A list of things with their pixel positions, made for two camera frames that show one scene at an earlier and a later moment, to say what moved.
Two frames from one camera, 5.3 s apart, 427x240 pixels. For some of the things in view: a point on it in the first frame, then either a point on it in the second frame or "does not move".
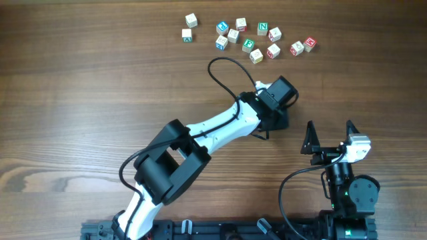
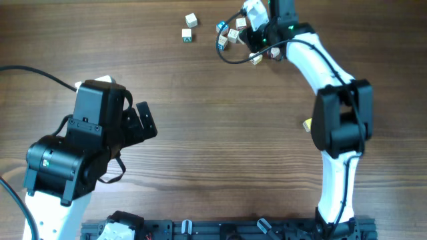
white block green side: x=187 y=35 does not move
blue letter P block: x=222 y=28 does not move
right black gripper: x=311 y=145 -> x=249 y=37
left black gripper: x=286 y=119 -> x=135 y=132
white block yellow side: x=256 y=57 does not move
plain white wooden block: x=191 y=20 does not move
